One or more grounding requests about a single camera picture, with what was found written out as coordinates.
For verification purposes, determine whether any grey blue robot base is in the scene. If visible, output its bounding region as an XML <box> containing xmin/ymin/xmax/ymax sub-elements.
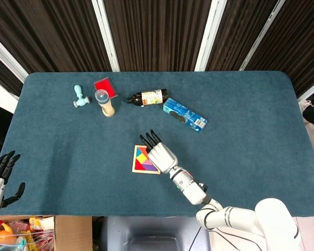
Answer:
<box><xmin>100</xmin><ymin>216</ymin><xmax>210</xmax><ymax>251</ymax></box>

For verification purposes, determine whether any light blue roller massager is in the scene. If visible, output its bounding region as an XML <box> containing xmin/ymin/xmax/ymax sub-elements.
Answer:
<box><xmin>73</xmin><ymin>84</ymin><xmax>91</xmax><ymax>108</ymax></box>

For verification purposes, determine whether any black cable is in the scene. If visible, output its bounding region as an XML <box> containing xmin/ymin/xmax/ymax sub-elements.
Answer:
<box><xmin>189</xmin><ymin>226</ymin><xmax>264</xmax><ymax>251</ymax></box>

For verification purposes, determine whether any white screen post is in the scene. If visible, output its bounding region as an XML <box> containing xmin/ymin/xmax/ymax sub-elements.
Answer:
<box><xmin>239</xmin><ymin>0</ymin><xmax>286</xmax><ymax>71</ymax></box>
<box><xmin>0</xmin><ymin>30</ymin><xmax>29</xmax><ymax>82</ymax></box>
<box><xmin>91</xmin><ymin>0</ymin><xmax>120</xmax><ymax>72</ymax></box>
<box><xmin>297</xmin><ymin>77</ymin><xmax>314</xmax><ymax>102</ymax></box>
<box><xmin>194</xmin><ymin>0</ymin><xmax>227</xmax><ymax>72</ymax></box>

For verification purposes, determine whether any purple parallelogram tangram piece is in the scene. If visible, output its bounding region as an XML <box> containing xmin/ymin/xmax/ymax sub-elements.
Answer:
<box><xmin>142</xmin><ymin>164</ymin><xmax>160</xmax><ymax>173</ymax></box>

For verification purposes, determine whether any orange toy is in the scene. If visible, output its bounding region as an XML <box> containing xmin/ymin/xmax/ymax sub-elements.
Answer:
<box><xmin>0</xmin><ymin>220</ymin><xmax>13</xmax><ymax>244</ymax></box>

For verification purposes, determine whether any dark ribbed screen panel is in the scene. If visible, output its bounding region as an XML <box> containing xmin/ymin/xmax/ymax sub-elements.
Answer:
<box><xmin>0</xmin><ymin>0</ymin><xmax>114</xmax><ymax>76</ymax></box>
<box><xmin>104</xmin><ymin>0</ymin><xmax>213</xmax><ymax>72</ymax></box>
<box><xmin>205</xmin><ymin>0</ymin><xmax>278</xmax><ymax>72</ymax></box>
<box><xmin>244</xmin><ymin>0</ymin><xmax>314</xmax><ymax>97</ymax></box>
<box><xmin>0</xmin><ymin>49</ymin><xmax>24</xmax><ymax>97</ymax></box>

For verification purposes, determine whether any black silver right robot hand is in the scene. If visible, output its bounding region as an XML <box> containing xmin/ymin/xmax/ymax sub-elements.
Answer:
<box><xmin>139</xmin><ymin>129</ymin><xmax>178</xmax><ymax>175</ymax></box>

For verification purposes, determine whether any dark drink bottle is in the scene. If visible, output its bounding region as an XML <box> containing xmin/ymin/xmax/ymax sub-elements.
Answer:
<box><xmin>127</xmin><ymin>88</ymin><xmax>169</xmax><ymax>108</ymax></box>

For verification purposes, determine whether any brown cardboard box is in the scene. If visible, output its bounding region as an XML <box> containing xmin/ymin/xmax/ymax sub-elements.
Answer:
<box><xmin>0</xmin><ymin>215</ymin><xmax>93</xmax><ymax>251</ymax></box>

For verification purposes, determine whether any beige bottle with clear cap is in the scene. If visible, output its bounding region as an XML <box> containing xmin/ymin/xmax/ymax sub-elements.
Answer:
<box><xmin>94</xmin><ymin>88</ymin><xmax>116</xmax><ymax>118</ymax></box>

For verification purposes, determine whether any red triangle tangram piece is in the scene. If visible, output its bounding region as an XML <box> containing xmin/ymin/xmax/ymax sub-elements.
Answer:
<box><xmin>134</xmin><ymin>159</ymin><xmax>150</xmax><ymax>172</ymax></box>

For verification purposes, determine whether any red ink pad box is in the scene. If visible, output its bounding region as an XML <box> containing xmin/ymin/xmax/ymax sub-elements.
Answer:
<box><xmin>93</xmin><ymin>76</ymin><xmax>119</xmax><ymax>99</ymax></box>

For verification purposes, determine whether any wooden tangram puzzle tray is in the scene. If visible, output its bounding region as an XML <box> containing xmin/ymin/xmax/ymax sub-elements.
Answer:
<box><xmin>131</xmin><ymin>145</ymin><xmax>161</xmax><ymax>175</ymax></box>

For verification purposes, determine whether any blue cookie box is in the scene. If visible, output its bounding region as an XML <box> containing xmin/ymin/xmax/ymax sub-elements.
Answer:
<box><xmin>163</xmin><ymin>97</ymin><xmax>208</xmax><ymax>134</ymax></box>

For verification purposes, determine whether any teal table cloth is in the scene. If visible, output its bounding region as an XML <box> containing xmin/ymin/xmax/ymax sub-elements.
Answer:
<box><xmin>0</xmin><ymin>71</ymin><xmax>314</xmax><ymax>218</ymax></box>

